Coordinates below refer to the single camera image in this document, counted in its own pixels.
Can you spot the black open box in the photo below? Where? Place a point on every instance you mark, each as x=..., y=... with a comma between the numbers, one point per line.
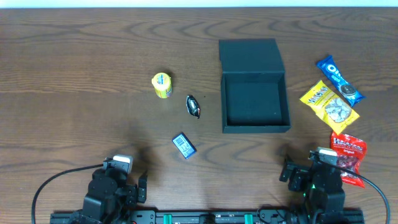
x=253, y=90

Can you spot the blue Oreo cookie pack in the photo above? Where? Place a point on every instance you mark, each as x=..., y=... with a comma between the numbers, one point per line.
x=332, y=72

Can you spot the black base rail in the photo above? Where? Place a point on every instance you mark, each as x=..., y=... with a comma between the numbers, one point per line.
x=276, y=216

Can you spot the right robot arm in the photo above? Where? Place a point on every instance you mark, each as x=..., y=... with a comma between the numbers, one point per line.
x=318, y=201

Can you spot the yellow Mentos gum bottle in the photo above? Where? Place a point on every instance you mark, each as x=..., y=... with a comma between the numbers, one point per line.
x=162, y=84

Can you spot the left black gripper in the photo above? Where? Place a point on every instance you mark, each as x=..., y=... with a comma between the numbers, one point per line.
x=132, y=190

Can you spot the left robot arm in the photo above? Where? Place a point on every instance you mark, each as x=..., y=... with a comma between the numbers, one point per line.
x=110, y=197

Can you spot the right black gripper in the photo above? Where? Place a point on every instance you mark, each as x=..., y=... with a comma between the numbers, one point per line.
x=298, y=175

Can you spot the blue small carton box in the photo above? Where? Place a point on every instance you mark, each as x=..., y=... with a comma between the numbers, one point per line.
x=183, y=144

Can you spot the red candy bag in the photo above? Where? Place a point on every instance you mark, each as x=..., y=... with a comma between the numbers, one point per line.
x=350, y=151

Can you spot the black crumpled candy wrapper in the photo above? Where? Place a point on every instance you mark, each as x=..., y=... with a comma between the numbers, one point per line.
x=193, y=107

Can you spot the yellow Hacks candy bag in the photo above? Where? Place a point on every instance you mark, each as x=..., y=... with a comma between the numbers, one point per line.
x=329, y=107

